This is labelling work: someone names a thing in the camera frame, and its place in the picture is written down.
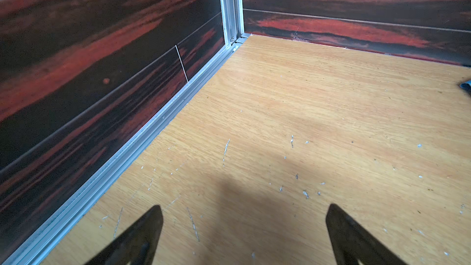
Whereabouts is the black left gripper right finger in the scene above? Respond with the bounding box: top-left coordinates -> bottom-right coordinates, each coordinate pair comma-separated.
326,204 -> 406,265

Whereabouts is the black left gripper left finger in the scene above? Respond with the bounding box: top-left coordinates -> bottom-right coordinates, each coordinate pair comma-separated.
87,205 -> 164,265

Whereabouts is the rainbow striped hooded jacket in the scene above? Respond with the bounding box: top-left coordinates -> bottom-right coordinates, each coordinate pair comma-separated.
459,80 -> 471,95

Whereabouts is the aluminium left floor rail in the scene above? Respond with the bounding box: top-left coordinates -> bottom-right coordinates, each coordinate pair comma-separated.
4,33 -> 250,265

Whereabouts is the aluminium corner post left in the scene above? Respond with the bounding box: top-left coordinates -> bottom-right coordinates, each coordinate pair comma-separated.
220,0 -> 245,47

